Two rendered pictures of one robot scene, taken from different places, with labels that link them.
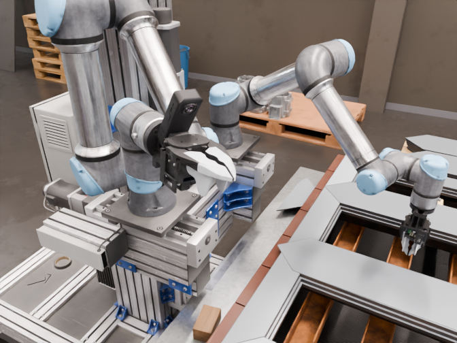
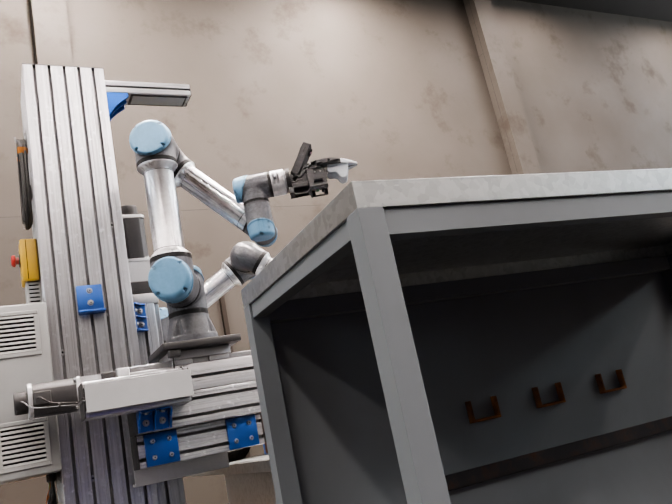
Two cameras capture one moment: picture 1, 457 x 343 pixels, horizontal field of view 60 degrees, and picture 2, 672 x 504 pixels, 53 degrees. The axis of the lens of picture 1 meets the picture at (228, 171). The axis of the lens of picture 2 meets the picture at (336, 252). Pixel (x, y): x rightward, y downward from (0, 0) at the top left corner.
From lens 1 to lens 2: 194 cm
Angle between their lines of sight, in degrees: 69
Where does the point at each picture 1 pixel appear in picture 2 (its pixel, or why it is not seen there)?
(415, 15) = not seen: hidden behind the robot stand
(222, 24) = not seen: outside the picture
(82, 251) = (165, 378)
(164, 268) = (233, 402)
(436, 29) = not seen: hidden behind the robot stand
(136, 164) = (266, 207)
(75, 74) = (168, 183)
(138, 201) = (197, 324)
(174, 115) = (307, 152)
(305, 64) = (247, 246)
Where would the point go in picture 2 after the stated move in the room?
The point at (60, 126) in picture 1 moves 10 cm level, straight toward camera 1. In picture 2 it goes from (26, 319) to (57, 311)
